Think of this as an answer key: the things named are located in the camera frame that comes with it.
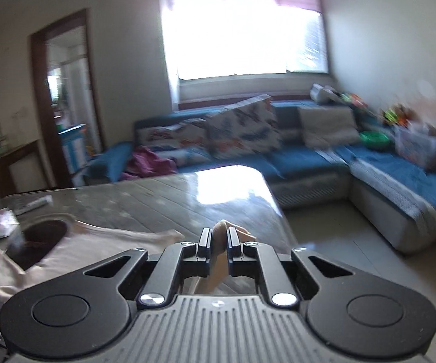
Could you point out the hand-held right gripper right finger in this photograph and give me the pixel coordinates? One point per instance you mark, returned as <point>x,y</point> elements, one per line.
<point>234,249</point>

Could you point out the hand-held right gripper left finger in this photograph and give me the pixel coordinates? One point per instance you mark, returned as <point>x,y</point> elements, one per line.
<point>205,245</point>

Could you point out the cream knit garment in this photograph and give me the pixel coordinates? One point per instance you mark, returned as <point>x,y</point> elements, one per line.
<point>100,242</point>

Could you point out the purple cloth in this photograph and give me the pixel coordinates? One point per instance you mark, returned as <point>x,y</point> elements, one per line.
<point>148,164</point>

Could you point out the small butterfly print cushion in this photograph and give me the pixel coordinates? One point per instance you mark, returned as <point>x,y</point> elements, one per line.
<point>172,136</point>

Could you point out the blue corner sofa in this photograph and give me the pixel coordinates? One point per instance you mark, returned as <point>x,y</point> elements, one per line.
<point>305,158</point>

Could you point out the large butterfly print cushion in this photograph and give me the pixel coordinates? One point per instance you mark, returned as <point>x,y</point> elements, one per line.
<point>244,128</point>

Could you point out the grey cushion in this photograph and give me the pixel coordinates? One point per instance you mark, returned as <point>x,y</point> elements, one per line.
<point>327,124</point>

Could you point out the blue cabinet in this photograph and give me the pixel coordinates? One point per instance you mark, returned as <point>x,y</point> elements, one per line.
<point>72,149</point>

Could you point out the blue sofa blanket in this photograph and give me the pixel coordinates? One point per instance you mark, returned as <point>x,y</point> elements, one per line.
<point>392,170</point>

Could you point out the grey remote control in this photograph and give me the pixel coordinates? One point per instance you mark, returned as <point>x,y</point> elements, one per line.
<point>32,205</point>

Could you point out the green plastic basin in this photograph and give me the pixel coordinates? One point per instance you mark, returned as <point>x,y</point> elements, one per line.
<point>375,140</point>

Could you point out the white plush toy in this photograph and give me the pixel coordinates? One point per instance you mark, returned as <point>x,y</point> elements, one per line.
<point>322,93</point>

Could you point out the orange green plush toy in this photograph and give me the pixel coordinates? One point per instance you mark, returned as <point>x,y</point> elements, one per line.
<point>354,100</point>

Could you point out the dark wooden side table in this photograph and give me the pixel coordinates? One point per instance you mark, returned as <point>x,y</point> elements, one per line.
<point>10,162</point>

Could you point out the clear plastic storage box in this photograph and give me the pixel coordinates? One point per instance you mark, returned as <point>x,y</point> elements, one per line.
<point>420,145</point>

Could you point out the window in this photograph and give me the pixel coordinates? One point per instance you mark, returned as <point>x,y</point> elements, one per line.
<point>240,34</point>

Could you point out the brown wooden door frame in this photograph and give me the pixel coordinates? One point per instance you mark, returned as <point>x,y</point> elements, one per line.
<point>38,83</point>

